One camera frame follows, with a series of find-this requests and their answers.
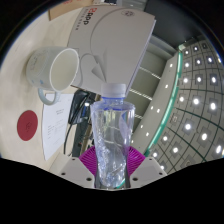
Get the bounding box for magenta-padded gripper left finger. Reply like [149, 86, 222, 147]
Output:
[58, 148, 98, 189]

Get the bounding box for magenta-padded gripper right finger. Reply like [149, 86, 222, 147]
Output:
[125, 148, 168, 189]

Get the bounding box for clear plastic water bottle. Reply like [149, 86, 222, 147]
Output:
[90, 82, 136, 190]

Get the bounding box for white printed paper sheet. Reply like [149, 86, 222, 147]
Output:
[41, 93, 76, 162]

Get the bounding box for flat round red coaster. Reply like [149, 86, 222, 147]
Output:
[16, 109, 39, 142]

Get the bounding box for round ceiling lights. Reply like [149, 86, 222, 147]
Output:
[133, 33, 224, 174]

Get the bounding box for white ceramic mug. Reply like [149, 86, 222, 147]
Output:
[25, 46, 80, 106]

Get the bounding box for large white cardboard box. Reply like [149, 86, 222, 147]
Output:
[66, 4, 157, 97]

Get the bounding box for black phone cable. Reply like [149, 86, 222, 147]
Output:
[63, 99, 84, 156]

